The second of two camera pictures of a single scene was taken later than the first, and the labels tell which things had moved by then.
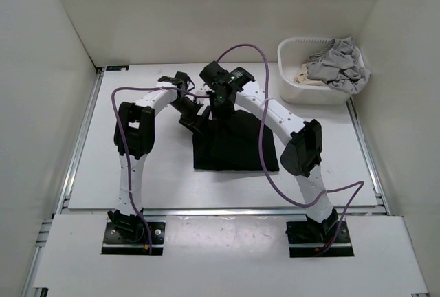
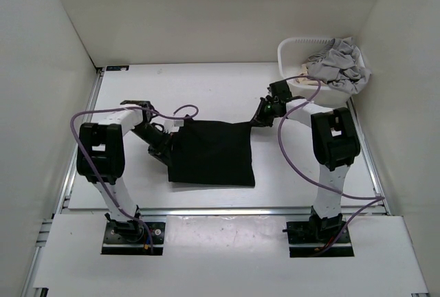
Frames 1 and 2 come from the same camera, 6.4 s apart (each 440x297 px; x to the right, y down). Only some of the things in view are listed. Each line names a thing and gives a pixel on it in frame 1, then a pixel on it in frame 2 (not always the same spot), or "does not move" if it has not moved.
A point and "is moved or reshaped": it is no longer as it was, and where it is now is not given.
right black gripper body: (220, 111) -> (265, 115)
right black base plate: (314, 232) does not move
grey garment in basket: (340, 65) does not move
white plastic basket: (293, 53) does not move
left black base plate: (114, 244) does not move
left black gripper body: (188, 111) -> (157, 141)
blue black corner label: (117, 67) does not move
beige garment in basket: (302, 78) does not move
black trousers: (234, 143) is moved or reshaped
